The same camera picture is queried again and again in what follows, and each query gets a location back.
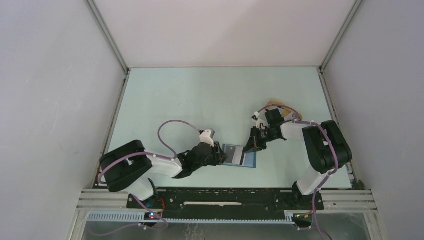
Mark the aluminium frame rail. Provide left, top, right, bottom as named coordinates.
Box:
left=76, top=187, right=378, bottom=214

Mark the white cable duct strip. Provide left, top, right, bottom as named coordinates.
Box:
left=87, top=211, right=295, bottom=225

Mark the blue card holder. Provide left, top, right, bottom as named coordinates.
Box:
left=223, top=152, right=257, bottom=169

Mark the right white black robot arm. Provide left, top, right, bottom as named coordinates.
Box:
left=242, top=104, right=353, bottom=209

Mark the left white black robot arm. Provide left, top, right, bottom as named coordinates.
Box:
left=97, top=140, right=227, bottom=208

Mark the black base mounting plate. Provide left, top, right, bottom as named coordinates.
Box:
left=126, top=187, right=325, bottom=221

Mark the black credit card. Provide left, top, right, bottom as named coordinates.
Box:
left=223, top=144, right=237, bottom=164

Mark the beige oval tray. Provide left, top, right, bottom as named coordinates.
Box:
left=265, top=99, right=303, bottom=121

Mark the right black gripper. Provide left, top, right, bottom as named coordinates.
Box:
left=243, top=126, right=278, bottom=154

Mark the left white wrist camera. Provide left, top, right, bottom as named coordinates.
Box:
left=199, top=128, right=215, bottom=147

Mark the left controller board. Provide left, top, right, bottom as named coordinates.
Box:
left=143, top=212, right=162, bottom=221

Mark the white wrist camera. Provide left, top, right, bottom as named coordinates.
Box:
left=199, top=128, right=215, bottom=147
left=251, top=111, right=267, bottom=130

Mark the controller board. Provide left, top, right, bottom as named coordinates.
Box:
left=292, top=213, right=314, bottom=222
left=143, top=212, right=162, bottom=221

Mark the right controller board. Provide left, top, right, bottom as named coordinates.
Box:
left=292, top=213, right=314, bottom=222

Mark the white striped credit card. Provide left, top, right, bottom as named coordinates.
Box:
left=231, top=146, right=245, bottom=166

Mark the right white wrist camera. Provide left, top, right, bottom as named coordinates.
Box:
left=251, top=111, right=267, bottom=130

